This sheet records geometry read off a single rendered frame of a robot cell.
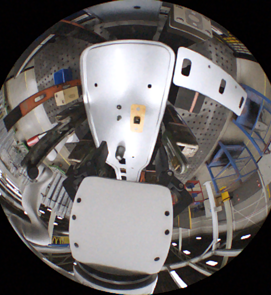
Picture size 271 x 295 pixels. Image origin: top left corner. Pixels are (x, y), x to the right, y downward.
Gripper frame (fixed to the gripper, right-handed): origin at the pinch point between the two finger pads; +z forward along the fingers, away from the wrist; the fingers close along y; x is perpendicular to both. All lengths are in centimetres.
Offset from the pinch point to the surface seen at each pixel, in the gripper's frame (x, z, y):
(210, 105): 6, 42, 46
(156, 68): 13.3, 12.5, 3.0
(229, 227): -405, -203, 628
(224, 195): -397, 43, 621
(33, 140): 0.4, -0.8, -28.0
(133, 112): 2.1, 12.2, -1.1
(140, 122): -0.7, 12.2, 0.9
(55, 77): 18, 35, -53
